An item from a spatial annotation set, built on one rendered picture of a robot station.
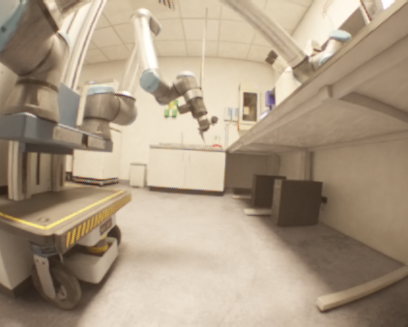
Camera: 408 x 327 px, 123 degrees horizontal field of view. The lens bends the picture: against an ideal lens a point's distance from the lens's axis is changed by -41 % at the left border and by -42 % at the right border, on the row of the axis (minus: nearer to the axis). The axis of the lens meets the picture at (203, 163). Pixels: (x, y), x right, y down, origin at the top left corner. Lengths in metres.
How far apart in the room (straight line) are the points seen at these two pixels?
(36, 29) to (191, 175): 2.74
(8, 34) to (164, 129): 3.41
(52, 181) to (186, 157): 2.30
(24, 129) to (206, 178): 2.67
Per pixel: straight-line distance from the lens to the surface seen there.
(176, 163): 2.95
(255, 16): 0.72
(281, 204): 1.64
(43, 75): 0.59
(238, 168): 3.55
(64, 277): 0.62
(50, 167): 0.97
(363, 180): 1.56
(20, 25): 0.48
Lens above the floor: 0.49
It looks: level
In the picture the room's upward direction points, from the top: 4 degrees clockwise
